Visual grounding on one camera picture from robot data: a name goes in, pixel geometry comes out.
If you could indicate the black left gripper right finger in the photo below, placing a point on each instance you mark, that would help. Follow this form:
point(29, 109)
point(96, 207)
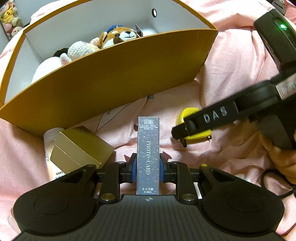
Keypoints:
point(179, 174)

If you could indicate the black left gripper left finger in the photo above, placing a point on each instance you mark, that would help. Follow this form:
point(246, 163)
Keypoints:
point(113, 175)

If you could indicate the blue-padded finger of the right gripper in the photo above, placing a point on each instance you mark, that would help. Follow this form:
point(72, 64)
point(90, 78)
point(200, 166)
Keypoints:
point(185, 129)

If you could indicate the yellow tape measure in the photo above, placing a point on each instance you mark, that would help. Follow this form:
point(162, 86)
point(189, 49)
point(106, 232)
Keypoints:
point(192, 126)

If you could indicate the grey photo card box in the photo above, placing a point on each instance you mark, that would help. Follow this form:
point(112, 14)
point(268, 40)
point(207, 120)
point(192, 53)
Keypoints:
point(148, 155)

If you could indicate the person's right hand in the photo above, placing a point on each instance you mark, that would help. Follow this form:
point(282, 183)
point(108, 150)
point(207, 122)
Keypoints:
point(284, 160)

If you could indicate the gold cardboard box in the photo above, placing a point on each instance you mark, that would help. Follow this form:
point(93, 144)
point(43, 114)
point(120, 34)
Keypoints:
point(78, 147)

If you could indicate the pink duvet cover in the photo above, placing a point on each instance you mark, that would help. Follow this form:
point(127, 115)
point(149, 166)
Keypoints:
point(237, 59)

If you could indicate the white printed bottle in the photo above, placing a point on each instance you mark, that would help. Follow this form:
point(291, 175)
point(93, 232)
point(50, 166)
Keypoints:
point(50, 138)

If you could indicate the orange cardboard storage box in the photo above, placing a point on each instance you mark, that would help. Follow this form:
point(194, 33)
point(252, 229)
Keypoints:
point(175, 44)

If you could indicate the white black plush toy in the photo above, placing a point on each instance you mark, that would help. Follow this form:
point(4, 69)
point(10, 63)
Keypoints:
point(59, 58)

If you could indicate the white crochet plush toy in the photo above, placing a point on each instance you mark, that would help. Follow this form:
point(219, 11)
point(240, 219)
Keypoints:
point(78, 50)

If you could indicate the hanging plush toy column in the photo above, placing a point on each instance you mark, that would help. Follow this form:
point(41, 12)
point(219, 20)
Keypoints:
point(10, 19)

